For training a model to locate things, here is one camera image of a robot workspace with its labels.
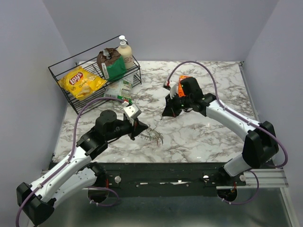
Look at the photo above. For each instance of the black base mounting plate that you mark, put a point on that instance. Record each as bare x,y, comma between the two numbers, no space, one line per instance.
175,179

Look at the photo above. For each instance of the black wire basket rack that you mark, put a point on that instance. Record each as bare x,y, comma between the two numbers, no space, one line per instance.
88,60

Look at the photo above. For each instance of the brown and green bag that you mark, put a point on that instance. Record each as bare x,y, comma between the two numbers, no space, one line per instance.
111,64

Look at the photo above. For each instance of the cream pump lotion bottle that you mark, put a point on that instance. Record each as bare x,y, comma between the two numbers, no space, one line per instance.
126,52

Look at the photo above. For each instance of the green and white packet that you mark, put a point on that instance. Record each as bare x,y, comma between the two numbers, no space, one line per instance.
120,89

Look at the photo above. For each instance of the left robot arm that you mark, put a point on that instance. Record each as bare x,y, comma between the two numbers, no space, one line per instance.
64,172

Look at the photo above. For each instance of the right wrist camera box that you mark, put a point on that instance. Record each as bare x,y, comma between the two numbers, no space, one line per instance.
173,91

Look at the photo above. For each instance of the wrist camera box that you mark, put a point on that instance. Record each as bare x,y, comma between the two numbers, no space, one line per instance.
132,112
173,91

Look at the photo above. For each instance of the aluminium rail frame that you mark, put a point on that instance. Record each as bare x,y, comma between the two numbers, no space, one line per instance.
113,199

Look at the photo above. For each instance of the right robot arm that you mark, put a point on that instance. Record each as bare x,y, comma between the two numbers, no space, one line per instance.
259,143

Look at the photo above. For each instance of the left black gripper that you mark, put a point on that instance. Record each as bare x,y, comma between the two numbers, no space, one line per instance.
138,126

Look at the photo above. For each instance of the orange Gillette razor box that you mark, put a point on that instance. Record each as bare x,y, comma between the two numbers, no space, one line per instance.
180,89

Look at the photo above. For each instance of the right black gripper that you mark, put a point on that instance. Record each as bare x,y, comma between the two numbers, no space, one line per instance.
170,110

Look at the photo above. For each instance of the yellow Lays chips bag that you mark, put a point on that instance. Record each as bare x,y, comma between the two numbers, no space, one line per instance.
81,83

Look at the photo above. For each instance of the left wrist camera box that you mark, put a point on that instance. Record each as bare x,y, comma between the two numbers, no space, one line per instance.
132,112

